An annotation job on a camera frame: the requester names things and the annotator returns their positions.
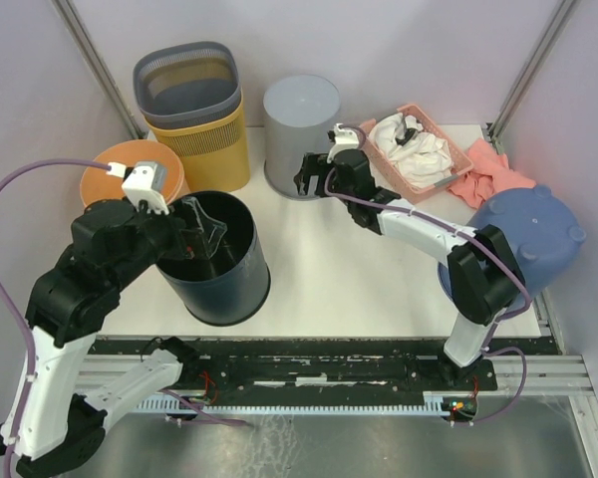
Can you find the grey round bin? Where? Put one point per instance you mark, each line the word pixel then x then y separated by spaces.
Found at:
pixel 298 112

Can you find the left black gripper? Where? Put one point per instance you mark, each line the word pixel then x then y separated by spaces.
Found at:
pixel 202 239

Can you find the aluminium frame post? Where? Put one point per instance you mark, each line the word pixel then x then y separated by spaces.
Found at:
pixel 72 20
pixel 547 39

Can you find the black cylindrical bin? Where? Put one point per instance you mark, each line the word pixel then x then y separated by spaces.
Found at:
pixel 232 286

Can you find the white cloth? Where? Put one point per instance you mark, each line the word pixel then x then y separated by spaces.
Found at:
pixel 421 158

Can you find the blue plastic bucket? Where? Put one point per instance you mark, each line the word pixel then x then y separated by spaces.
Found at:
pixel 541 230

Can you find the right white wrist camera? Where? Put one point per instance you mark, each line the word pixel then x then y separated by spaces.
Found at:
pixel 344 137

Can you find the aluminium rail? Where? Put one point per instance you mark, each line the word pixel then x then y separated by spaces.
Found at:
pixel 502 375

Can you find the pink plastic tray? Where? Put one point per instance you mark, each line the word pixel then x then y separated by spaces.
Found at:
pixel 461 164

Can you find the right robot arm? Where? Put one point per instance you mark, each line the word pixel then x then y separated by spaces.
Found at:
pixel 483 274

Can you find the pink cloth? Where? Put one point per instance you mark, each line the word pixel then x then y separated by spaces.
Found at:
pixel 490 175

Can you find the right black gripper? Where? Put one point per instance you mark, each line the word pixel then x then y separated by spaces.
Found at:
pixel 313 165

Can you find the left aluminium frame post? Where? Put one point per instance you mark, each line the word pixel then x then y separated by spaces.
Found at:
pixel 72 20

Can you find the orange round bin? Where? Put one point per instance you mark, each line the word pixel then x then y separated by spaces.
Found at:
pixel 96 185

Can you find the yellow slatted basket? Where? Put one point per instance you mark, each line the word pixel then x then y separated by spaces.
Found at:
pixel 214 155

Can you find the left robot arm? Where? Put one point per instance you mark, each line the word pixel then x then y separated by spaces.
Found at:
pixel 52 429

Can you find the right aluminium frame post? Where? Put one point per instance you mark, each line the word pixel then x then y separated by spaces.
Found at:
pixel 547 39

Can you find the grey slatted basket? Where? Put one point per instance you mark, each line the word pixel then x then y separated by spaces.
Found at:
pixel 187 85

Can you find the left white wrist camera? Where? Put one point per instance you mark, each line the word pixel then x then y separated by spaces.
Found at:
pixel 143 185

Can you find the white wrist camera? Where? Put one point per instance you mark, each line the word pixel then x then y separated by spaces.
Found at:
pixel 143 185
pixel 344 137

